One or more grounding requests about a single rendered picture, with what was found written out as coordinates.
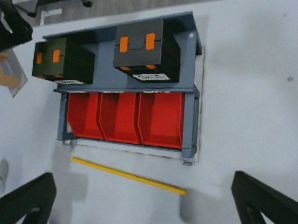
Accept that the sanding float with wooden handle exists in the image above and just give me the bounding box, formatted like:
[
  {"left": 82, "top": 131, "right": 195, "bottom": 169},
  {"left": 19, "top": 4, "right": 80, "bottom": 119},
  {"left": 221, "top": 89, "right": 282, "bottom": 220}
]
[{"left": 0, "top": 49, "right": 28, "bottom": 98}]

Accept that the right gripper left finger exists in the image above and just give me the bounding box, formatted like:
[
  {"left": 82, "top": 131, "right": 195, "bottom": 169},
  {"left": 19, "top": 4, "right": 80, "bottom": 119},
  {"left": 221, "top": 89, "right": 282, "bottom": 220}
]
[{"left": 0, "top": 172, "right": 57, "bottom": 224}]

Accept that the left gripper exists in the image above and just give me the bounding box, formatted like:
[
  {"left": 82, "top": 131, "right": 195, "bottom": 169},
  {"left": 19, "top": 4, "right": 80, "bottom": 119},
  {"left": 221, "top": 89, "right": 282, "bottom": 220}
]
[{"left": 0, "top": 0, "right": 33, "bottom": 53}]

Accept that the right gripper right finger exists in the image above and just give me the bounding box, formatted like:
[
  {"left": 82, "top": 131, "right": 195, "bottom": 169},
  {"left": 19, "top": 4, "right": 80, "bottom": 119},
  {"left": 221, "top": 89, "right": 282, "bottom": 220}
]
[{"left": 231, "top": 170, "right": 298, "bottom": 224}]

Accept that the yellow bar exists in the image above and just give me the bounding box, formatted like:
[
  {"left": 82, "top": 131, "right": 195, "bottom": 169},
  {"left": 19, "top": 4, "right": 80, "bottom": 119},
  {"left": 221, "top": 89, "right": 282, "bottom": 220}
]
[{"left": 71, "top": 157, "right": 187, "bottom": 196}]

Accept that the grey metal shelf rack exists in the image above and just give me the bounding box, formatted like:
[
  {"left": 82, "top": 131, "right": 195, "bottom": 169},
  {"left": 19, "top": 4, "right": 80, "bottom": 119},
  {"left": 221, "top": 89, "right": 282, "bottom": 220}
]
[{"left": 42, "top": 11, "right": 202, "bottom": 167}]

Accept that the red open bin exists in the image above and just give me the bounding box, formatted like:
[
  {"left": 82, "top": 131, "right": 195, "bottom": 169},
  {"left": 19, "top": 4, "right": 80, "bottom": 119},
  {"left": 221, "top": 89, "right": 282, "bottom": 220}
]
[
  {"left": 99, "top": 93, "right": 143, "bottom": 144},
  {"left": 138, "top": 93, "right": 185, "bottom": 149},
  {"left": 67, "top": 93, "right": 106, "bottom": 140}
]

